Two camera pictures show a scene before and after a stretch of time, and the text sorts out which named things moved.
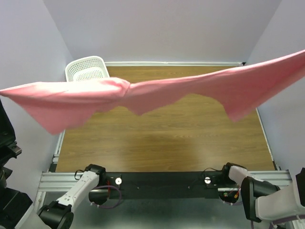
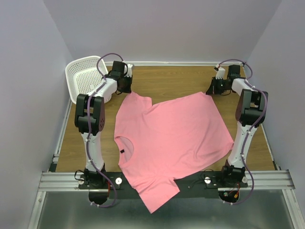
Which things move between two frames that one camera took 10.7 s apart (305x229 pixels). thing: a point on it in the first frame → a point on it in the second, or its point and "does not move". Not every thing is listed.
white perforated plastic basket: (90, 68) does not move
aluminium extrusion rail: (54, 181) does not move
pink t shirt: (61, 106) → (157, 143)
